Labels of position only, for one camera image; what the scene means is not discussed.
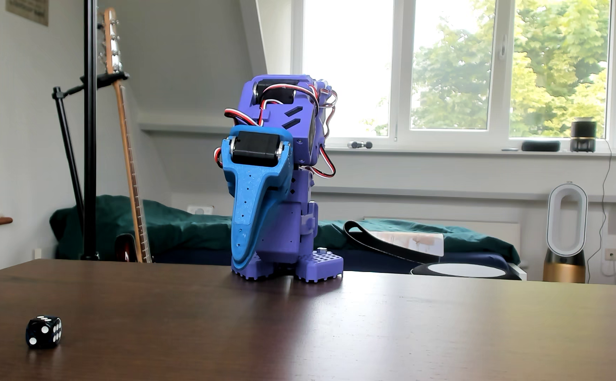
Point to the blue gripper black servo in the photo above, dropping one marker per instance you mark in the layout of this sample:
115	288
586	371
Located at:
253	148

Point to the dark blue white-dotted dice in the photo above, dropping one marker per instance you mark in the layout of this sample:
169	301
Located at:
44	332

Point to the purple robot arm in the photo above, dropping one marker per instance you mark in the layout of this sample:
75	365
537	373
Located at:
281	227

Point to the wooden-neck electric guitar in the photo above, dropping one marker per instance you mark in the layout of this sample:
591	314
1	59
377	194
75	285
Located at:
127	158

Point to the black vertical stand pole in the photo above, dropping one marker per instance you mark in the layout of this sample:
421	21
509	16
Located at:
90	132

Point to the black guitar stand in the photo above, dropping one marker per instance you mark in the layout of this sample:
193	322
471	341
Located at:
67	137

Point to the round black white tray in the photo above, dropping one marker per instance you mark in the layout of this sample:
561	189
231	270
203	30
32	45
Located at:
464	270

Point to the black flat oval speaker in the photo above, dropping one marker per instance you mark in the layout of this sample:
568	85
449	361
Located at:
540	146

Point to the white gold bladeless fan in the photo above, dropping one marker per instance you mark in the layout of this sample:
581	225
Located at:
567	233

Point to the black cylindrical speaker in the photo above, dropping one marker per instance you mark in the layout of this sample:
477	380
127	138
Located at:
583	135

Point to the white single wall socket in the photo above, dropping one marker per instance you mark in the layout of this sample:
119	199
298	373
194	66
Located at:
200	210

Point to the white window frame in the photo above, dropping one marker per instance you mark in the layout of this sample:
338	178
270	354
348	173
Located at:
400	79

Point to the framed wall picture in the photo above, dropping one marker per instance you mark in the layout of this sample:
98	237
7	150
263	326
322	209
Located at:
27	9

